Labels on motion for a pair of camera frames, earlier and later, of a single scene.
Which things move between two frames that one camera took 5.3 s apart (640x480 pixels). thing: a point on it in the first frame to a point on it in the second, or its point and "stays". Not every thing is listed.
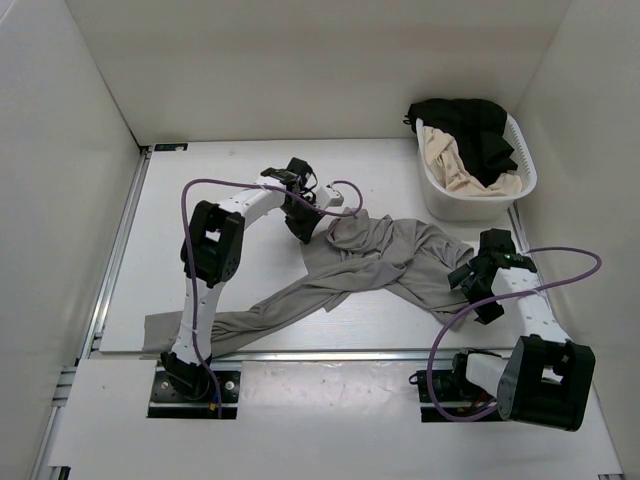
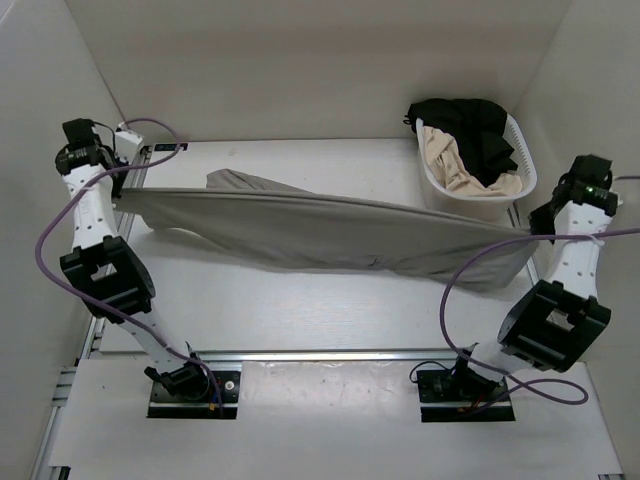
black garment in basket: [476, 125] stays
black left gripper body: [301, 216] to [118, 183]
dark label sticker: [170, 146] stays
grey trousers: [379, 260] to [254, 216]
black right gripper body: [473, 288] to [541, 220]
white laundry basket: [461, 206] stays
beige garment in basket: [450, 171] stays
